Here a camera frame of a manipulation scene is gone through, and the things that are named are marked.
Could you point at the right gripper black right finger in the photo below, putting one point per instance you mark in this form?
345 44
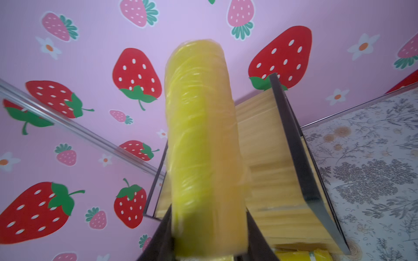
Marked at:
258 248

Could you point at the yellow trash bag roll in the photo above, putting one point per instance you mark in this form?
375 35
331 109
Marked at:
209 180

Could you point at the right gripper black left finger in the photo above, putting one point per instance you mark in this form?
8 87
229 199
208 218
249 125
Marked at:
161 247

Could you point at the wooden shelf black metal frame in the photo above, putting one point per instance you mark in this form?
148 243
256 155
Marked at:
286 197

